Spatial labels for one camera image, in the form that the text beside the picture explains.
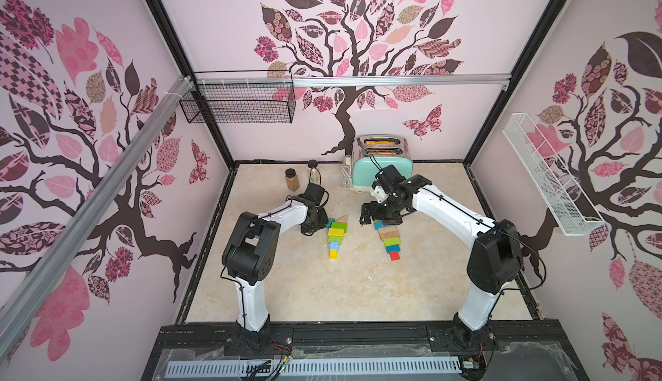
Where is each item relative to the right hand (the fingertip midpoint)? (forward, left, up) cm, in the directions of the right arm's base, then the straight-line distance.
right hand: (372, 224), depth 85 cm
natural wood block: (+5, -9, -12) cm, 16 cm away
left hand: (+6, +18, -12) cm, 22 cm away
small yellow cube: (-5, +13, -11) cm, 18 cm away
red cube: (-6, -8, -12) cm, 16 cm away
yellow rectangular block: (+3, +12, -11) cm, 17 cm away
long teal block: (+6, -4, -11) cm, 13 cm away
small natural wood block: (+10, +9, -12) cm, 18 cm away
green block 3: (0, -9, -13) cm, 16 cm away
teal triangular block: (+6, +15, -10) cm, 19 cm away
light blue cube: (-2, +13, -11) cm, 17 cm away
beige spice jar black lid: (+32, +22, -12) cm, 41 cm away
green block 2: (+1, +13, -11) cm, 17 cm away
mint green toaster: (+30, -3, +5) cm, 30 cm away
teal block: (-3, -8, -12) cm, 15 cm away
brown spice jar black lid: (+25, +30, -5) cm, 39 cm away
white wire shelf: (+8, -55, +13) cm, 57 cm away
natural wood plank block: (+3, -8, -13) cm, 15 cm away
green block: (+7, +11, -13) cm, 19 cm away
